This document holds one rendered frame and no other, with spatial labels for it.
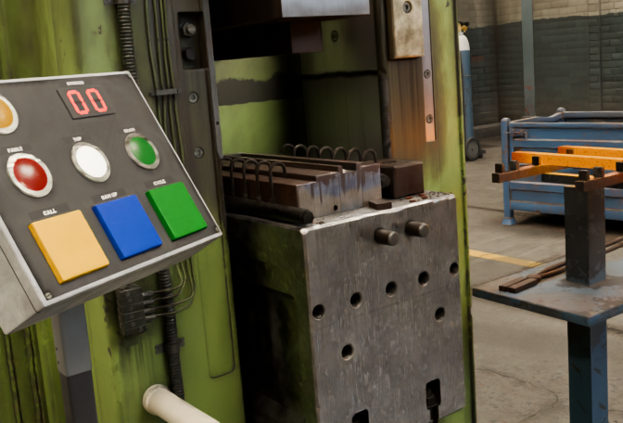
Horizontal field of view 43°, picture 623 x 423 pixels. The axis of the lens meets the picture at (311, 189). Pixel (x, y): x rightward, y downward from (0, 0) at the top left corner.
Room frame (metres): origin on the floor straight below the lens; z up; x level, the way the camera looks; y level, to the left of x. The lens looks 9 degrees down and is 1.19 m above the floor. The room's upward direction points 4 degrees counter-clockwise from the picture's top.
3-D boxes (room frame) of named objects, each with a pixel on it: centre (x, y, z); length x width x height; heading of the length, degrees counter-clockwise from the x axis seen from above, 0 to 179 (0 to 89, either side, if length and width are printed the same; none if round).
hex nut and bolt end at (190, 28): (1.44, 0.20, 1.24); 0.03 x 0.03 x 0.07; 37
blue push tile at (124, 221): (0.97, 0.24, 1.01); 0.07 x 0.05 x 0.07; 152
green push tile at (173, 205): (1.06, 0.19, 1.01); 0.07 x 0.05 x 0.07; 152
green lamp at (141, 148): (1.08, 0.23, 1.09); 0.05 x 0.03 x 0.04; 127
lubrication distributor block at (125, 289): (1.31, 0.32, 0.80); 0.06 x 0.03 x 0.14; 127
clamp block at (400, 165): (1.59, -0.16, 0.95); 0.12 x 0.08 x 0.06; 37
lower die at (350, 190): (1.60, 0.07, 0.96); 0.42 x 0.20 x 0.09; 37
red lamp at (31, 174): (0.90, 0.32, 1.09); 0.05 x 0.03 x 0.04; 127
